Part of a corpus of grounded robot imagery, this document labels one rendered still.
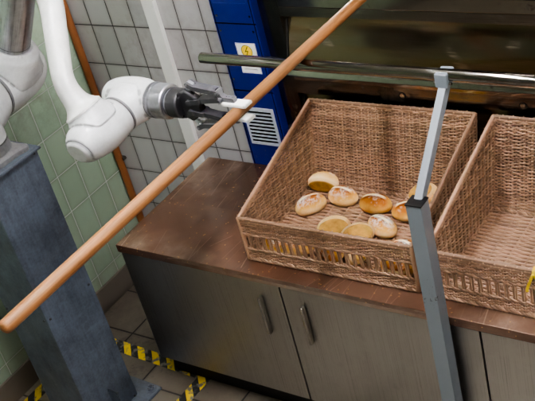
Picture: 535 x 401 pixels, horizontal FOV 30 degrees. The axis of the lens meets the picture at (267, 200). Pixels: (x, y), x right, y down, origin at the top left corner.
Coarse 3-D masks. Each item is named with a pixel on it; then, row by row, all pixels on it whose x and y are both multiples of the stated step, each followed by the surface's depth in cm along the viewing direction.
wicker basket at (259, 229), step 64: (320, 128) 306; (384, 128) 293; (448, 128) 281; (256, 192) 287; (320, 192) 309; (384, 192) 300; (448, 192) 267; (256, 256) 286; (320, 256) 272; (384, 256) 258
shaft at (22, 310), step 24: (360, 0) 268; (336, 24) 260; (312, 48) 252; (288, 72) 246; (168, 168) 216; (144, 192) 210; (120, 216) 204; (96, 240) 199; (72, 264) 194; (48, 288) 190; (24, 312) 185
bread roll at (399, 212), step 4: (400, 200) 285; (404, 200) 284; (396, 204) 285; (400, 204) 284; (392, 208) 286; (396, 208) 284; (400, 208) 283; (404, 208) 283; (392, 212) 286; (396, 212) 284; (400, 212) 283; (404, 212) 283; (396, 216) 284; (400, 216) 284; (404, 216) 283; (400, 220) 285; (404, 220) 284
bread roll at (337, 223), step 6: (330, 216) 284; (336, 216) 284; (342, 216) 284; (324, 222) 284; (330, 222) 284; (336, 222) 283; (342, 222) 283; (348, 222) 283; (318, 228) 285; (324, 228) 284; (330, 228) 284; (336, 228) 284; (342, 228) 283
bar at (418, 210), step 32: (224, 64) 267; (256, 64) 260; (320, 64) 249; (352, 64) 244; (384, 64) 239; (416, 192) 229; (416, 224) 230; (416, 256) 236; (448, 320) 248; (448, 352) 251; (448, 384) 256
